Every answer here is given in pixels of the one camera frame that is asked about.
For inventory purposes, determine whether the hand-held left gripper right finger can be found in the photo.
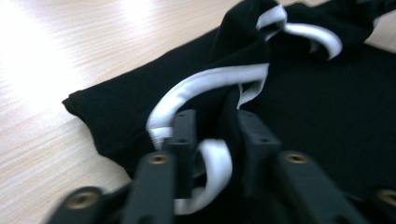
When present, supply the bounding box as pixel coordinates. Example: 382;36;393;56
237;109;283;199

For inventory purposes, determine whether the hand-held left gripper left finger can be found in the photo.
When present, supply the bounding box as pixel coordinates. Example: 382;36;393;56
162;108;199;199

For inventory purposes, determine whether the black tank top white trim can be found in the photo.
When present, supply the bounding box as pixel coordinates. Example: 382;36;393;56
61;0;396;224

